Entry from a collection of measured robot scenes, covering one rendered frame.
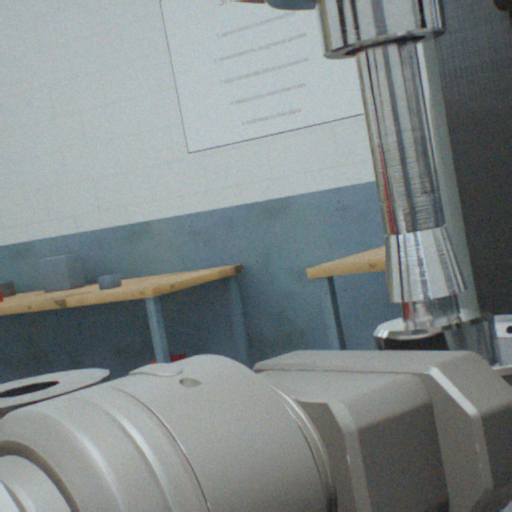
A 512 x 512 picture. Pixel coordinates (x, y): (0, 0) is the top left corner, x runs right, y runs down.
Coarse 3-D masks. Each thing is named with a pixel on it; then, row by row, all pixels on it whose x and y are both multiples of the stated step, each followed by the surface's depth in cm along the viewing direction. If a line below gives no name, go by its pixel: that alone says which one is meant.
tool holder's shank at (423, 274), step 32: (384, 64) 40; (416, 64) 40; (384, 96) 40; (416, 96) 40; (384, 128) 40; (416, 128) 40; (384, 160) 40; (416, 160) 40; (384, 192) 41; (416, 192) 40; (384, 224) 41; (416, 224) 40; (416, 256) 40; (448, 256) 40; (416, 288) 40; (448, 288) 40; (416, 320) 41
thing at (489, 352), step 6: (486, 342) 40; (492, 342) 40; (498, 342) 41; (474, 348) 39; (480, 348) 40; (486, 348) 40; (492, 348) 40; (498, 348) 41; (480, 354) 40; (486, 354) 40; (492, 354) 40; (498, 354) 40; (486, 360) 40; (492, 360) 40; (498, 360) 40; (492, 366) 40; (498, 366) 40
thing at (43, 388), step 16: (16, 384) 59; (32, 384) 59; (48, 384) 58; (64, 384) 56; (80, 384) 55; (96, 384) 55; (0, 400) 55; (16, 400) 53; (32, 400) 53; (48, 400) 53; (0, 416) 52
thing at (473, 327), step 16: (400, 320) 43; (448, 320) 40; (464, 320) 40; (480, 320) 40; (384, 336) 40; (400, 336) 40; (416, 336) 39; (432, 336) 39; (448, 336) 39; (464, 336) 39; (480, 336) 40; (496, 336) 41
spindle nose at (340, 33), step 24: (336, 0) 39; (360, 0) 38; (384, 0) 38; (408, 0) 38; (432, 0) 39; (336, 24) 39; (360, 24) 39; (384, 24) 38; (408, 24) 38; (432, 24) 39; (336, 48) 39
